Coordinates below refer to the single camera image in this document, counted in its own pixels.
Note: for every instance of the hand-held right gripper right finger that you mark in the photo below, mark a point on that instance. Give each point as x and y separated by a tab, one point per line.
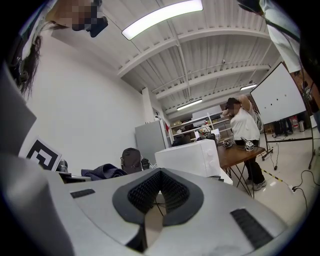
220	205

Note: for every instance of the printed white cushion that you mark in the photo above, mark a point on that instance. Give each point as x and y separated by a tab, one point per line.
204	131

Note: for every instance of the black backpack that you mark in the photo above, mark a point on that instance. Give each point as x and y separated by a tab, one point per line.
131	160

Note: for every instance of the silver bin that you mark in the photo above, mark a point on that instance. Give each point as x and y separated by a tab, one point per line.
301	126

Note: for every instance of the whiteboard on stand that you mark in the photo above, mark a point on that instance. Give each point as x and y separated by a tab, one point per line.
280	97

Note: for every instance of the wooden table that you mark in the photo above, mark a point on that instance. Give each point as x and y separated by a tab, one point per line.
240	156

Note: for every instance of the dark blue cloth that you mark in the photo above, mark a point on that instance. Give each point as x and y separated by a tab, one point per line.
105	171

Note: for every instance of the black office chair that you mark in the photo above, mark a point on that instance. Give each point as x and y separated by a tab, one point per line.
211	137

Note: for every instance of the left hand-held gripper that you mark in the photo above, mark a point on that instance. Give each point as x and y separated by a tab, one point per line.
43	155

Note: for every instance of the black head-worn camera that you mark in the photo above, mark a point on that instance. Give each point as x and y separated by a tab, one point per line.
96	26

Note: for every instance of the ceiling light tube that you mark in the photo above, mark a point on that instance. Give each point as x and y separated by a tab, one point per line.
248	87
162	17
190	104

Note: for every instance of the spare hand-held gripper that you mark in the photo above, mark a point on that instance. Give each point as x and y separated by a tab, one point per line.
229	144
248	145

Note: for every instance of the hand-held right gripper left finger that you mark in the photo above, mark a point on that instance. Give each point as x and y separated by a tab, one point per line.
100	200

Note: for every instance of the white shelving rack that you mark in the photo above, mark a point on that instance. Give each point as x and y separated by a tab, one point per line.
197	122

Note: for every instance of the grey metal cabinet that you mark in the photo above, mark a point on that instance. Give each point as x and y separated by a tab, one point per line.
150	140

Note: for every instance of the white floor power strip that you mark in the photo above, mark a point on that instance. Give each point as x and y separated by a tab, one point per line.
292	188

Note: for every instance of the red cloth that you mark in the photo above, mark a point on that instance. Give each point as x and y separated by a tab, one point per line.
167	128

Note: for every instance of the white microwave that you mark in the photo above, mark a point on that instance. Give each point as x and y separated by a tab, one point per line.
187	157

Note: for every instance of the yellow black striped strip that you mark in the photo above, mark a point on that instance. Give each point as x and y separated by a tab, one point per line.
272	175

